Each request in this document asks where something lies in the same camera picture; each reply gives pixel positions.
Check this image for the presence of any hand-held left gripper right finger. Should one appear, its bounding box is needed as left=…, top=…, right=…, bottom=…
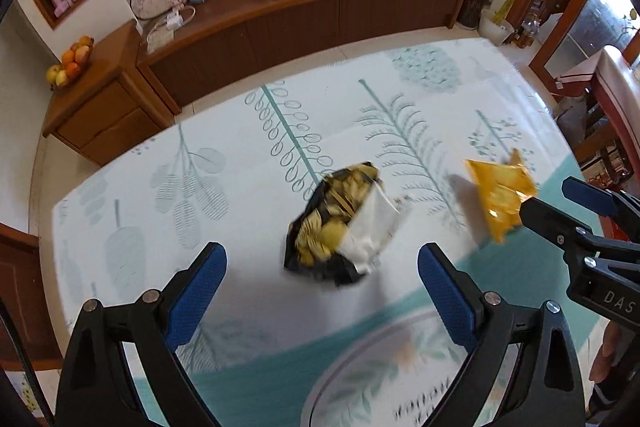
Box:
left=417, top=243, right=586, bottom=427

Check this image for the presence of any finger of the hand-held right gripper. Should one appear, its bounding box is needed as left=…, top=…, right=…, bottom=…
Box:
left=519, top=196, right=606, bottom=268
left=561, top=177, right=640, bottom=253

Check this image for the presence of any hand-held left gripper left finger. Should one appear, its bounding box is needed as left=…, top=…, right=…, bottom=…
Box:
left=56, top=242, right=228, bottom=427

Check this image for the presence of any orange yellow snack packet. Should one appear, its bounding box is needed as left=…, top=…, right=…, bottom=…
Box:
left=464, top=149, right=540, bottom=243

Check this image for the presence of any black yellow snack packet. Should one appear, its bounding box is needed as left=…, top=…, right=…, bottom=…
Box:
left=284, top=163, right=401, bottom=285

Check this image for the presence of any person's right hand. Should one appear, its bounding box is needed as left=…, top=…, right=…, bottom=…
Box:
left=590, top=322, right=628, bottom=383

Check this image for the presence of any white leaf print tablecloth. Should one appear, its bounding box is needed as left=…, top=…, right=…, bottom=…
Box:
left=52, top=38, right=606, bottom=427

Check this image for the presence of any dining table with pink cloth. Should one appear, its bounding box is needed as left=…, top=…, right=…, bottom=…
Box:
left=550, top=44, right=640, bottom=168

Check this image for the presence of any brown wooden door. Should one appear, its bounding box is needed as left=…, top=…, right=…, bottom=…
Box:
left=0, top=222, right=63, bottom=373

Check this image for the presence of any glass sliding door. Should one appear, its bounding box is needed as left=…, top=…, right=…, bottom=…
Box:
left=565, top=0, right=640, bottom=72

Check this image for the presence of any white bucket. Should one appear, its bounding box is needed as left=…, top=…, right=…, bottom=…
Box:
left=477, top=9, right=516, bottom=46

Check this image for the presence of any wooden drawer cabinet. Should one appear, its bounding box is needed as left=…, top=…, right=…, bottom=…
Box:
left=42, top=23, right=181, bottom=165

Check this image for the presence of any bowl of fruit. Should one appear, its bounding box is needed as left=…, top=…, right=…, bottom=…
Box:
left=46, top=36, right=95, bottom=88

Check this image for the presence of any long wooden television cabinet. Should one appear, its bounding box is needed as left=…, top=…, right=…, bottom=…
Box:
left=136, top=0, right=468, bottom=112

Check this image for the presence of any white charger with cable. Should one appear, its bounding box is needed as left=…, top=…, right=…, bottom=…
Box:
left=145, top=4, right=196, bottom=52

